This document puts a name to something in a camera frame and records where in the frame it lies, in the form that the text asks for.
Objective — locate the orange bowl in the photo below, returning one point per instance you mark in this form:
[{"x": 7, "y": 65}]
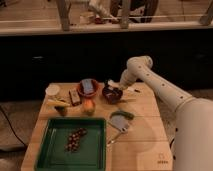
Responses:
[{"x": 80, "y": 89}]

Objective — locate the brown bread slice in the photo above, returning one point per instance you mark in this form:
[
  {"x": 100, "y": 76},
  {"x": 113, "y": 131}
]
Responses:
[{"x": 74, "y": 97}]

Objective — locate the orange fruit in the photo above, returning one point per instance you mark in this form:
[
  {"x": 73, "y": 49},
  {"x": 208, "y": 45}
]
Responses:
[{"x": 88, "y": 106}]

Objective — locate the bunch of red grapes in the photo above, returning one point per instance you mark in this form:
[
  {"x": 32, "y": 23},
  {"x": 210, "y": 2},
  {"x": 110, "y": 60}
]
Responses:
[{"x": 74, "y": 139}]

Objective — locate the purple bowl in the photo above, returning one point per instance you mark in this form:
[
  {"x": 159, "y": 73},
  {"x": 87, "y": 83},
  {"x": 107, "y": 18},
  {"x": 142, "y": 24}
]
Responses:
[{"x": 112, "y": 94}]

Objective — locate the green tray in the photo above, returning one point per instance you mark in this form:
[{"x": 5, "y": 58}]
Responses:
[{"x": 91, "y": 155}]

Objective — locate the green cucumber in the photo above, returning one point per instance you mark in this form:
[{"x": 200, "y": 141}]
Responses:
[{"x": 125, "y": 114}]

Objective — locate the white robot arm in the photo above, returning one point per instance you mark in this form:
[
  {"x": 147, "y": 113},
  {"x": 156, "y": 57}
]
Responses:
[{"x": 193, "y": 146}]

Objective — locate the blue sponge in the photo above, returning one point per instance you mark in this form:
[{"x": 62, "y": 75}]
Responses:
[{"x": 87, "y": 86}]

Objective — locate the white round lid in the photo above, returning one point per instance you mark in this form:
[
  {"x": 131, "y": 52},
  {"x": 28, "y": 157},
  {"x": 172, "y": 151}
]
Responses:
[{"x": 52, "y": 90}]

